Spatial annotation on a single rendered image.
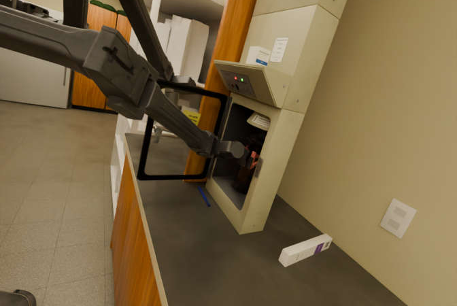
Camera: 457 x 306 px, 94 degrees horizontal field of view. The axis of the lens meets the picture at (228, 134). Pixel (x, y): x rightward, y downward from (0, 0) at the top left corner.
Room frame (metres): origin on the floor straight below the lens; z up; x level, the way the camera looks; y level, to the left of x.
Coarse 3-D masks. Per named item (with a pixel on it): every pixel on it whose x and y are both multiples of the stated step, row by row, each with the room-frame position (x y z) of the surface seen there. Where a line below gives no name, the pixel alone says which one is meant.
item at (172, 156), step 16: (176, 96) 0.79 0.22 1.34; (192, 96) 0.83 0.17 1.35; (192, 112) 0.84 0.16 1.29; (208, 112) 0.88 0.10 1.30; (160, 128) 0.77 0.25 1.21; (208, 128) 0.89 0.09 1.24; (160, 144) 0.78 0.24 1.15; (176, 144) 0.82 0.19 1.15; (160, 160) 0.79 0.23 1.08; (176, 160) 0.83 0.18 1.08; (192, 160) 0.87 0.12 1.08
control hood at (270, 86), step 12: (216, 60) 0.86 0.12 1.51; (240, 72) 0.73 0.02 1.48; (252, 72) 0.66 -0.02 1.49; (264, 72) 0.62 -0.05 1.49; (276, 72) 0.63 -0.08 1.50; (252, 84) 0.71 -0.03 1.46; (264, 84) 0.65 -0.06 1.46; (276, 84) 0.64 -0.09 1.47; (288, 84) 0.67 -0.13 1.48; (264, 96) 0.68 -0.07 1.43; (276, 96) 0.65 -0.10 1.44
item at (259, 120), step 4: (256, 112) 0.82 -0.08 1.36; (252, 116) 0.82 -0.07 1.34; (256, 116) 0.80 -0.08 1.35; (260, 116) 0.79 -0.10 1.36; (264, 116) 0.78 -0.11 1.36; (248, 120) 0.82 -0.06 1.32; (252, 120) 0.80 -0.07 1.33; (256, 120) 0.79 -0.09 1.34; (260, 120) 0.78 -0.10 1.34; (264, 120) 0.77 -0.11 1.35; (268, 120) 0.77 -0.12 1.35; (252, 124) 0.79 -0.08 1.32; (256, 124) 0.78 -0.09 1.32; (260, 124) 0.77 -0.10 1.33; (264, 124) 0.77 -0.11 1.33; (268, 124) 0.76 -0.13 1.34; (260, 128) 0.76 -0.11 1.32; (264, 128) 0.76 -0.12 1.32; (268, 128) 0.76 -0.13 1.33
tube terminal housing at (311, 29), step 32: (256, 32) 0.88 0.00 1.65; (288, 32) 0.74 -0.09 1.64; (320, 32) 0.70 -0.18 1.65; (288, 64) 0.70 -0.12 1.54; (320, 64) 0.73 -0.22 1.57; (288, 96) 0.68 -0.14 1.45; (224, 128) 0.91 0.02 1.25; (288, 128) 0.70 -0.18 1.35; (256, 192) 0.68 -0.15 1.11; (256, 224) 0.71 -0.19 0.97
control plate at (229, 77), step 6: (222, 72) 0.85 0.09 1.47; (228, 72) 0.80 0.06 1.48; (228, 78) 0.83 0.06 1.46; (234, 78) 0.79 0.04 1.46; (240, 78) 0.75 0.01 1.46; (246, 78) 0.71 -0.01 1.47; (234, 84) 0.82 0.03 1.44; (240, 84) 0.78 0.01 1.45; (246, 84) 0.74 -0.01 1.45; (240, 90) 0.81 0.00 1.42; (246, 90) 0.76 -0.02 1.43; (252, 90) 0.73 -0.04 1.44; (252, 96) 0.75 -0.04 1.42
